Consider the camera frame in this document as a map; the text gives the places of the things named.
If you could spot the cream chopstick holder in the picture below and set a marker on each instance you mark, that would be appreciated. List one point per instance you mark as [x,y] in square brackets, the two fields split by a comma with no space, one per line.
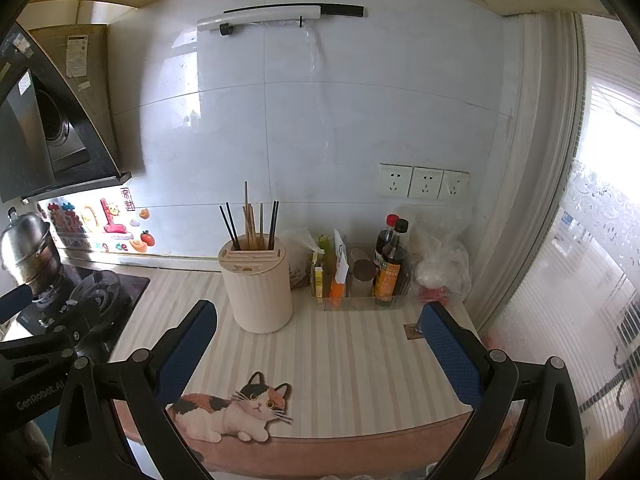
[257,295]

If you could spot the small brown card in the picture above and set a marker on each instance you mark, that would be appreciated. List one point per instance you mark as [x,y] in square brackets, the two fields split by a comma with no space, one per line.
[412,332]

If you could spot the red packet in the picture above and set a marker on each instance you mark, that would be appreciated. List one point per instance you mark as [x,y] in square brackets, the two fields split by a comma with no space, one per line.
[434,295]

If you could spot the red cap dark bottle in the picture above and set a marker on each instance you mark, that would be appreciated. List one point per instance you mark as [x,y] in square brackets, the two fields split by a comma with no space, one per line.
[385,240]

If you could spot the white plastic bag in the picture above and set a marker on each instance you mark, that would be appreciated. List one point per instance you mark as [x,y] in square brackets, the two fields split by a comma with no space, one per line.
[442,255]

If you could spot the white wall rail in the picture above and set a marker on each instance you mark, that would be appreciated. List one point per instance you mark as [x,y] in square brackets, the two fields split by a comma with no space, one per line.
[260,16]

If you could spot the frosted window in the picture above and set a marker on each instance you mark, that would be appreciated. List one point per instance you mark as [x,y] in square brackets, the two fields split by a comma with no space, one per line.
[575,235]

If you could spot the clear organizer tray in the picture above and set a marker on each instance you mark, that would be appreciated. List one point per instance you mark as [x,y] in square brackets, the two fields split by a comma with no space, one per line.
[365,302]

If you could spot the white wall socket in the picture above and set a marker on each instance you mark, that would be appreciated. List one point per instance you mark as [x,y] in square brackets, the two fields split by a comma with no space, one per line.
[455,186]
[426,183]
[395,180]

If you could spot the black range hood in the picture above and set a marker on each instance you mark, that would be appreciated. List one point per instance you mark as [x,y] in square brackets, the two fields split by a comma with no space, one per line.
[30,130]

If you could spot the green bottle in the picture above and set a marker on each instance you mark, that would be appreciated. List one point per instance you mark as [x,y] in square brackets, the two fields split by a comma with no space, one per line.
[326,247]

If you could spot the steel steamer pot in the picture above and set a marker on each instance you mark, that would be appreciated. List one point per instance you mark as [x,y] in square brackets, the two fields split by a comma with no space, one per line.
[27,247]

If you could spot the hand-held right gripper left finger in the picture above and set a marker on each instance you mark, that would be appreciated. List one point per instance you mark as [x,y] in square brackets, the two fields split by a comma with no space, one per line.
[185,355]

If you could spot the black cap sauce bottle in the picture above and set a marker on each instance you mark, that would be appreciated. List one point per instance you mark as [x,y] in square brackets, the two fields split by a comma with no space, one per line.
[390,275]

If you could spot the small clear plastic bag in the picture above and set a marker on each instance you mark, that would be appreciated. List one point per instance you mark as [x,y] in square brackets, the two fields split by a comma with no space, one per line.
[299,255]

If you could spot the orange and white seasoning packet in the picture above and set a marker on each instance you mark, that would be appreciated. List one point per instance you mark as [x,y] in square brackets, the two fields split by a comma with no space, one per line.
[339,280]

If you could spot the striped cat print table mat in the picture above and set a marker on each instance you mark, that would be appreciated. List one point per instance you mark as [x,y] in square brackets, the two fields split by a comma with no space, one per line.
[350,360]

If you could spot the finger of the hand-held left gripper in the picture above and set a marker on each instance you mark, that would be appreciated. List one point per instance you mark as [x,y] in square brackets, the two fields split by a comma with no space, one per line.
[15,302]
[60,337]

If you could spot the small spice jar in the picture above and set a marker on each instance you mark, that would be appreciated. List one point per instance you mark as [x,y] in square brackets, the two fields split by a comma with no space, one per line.
[363,280]

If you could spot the black gas stove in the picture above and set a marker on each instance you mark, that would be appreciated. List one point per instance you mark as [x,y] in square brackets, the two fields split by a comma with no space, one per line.
[110,290]

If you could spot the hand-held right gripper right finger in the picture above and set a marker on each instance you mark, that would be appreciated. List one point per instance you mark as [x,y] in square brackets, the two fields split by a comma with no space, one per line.
[450,355]

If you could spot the yellow seasoning box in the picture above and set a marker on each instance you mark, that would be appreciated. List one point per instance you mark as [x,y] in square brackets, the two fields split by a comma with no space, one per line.
[317,277]

